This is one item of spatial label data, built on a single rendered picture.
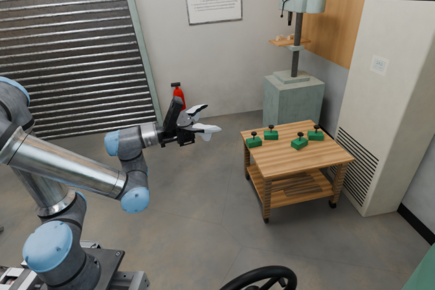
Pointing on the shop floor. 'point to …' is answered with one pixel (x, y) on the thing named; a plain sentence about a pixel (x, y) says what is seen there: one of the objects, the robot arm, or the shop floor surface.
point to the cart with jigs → (292, 164)
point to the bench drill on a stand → (298, 3)
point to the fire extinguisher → (178, 93)
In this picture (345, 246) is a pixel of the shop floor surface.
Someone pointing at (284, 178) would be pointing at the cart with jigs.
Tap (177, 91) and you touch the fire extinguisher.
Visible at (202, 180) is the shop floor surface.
